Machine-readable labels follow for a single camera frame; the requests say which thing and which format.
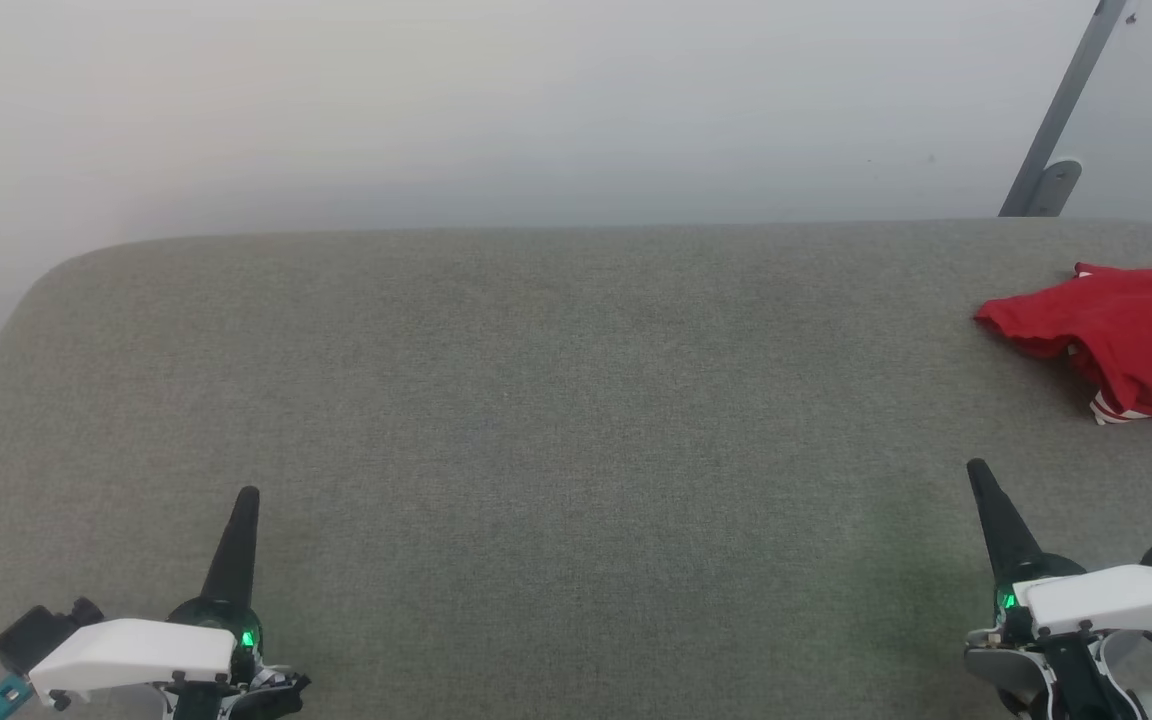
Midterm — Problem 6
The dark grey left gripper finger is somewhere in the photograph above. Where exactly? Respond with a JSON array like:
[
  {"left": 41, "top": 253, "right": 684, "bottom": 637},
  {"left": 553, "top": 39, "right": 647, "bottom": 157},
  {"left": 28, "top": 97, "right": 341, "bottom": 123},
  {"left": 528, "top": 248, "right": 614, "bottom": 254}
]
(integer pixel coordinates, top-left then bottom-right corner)
[{"left": 200, "top": 486, "right": 262, "bottom": 603}]

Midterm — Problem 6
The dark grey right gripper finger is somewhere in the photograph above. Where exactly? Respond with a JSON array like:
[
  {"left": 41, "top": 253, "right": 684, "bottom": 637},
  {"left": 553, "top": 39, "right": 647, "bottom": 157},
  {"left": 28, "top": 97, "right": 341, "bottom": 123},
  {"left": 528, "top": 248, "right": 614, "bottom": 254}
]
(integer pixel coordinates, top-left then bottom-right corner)
[{"left": 966, "top": 457, "right": 1044, "bottom": 583}]

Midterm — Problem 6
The red and white jersey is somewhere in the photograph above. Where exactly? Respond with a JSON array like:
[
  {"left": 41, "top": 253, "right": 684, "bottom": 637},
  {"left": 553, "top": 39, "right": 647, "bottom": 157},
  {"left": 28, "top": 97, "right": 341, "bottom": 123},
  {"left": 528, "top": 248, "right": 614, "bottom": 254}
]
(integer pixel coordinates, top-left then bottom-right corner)
[{"left": 973, "top": 262, "right": 1152, "bottom": 429}]

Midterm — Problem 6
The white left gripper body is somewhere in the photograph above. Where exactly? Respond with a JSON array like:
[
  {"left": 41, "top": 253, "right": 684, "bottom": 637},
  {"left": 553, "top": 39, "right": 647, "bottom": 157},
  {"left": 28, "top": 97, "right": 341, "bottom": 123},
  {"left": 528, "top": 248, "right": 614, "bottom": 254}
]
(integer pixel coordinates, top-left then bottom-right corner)
[{"left": 29, "top": 597, "right": 267, "bottom": 698}]

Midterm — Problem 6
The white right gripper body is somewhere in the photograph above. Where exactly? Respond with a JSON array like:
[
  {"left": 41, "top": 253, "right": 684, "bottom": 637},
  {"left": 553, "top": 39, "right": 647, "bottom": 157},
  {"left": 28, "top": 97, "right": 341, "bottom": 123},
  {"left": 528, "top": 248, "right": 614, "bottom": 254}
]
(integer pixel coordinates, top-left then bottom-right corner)
[{"left": 994, "top": 552, "right": 1152, "bottom": 638}]

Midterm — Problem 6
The grey metal pole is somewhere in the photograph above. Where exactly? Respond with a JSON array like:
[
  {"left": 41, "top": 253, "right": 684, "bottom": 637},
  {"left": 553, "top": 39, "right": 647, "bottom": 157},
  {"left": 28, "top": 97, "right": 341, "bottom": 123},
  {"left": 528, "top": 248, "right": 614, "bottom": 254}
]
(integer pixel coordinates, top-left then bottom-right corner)
[{"left": 998, "top": 0, "right": 1134, "bottom": 218}]

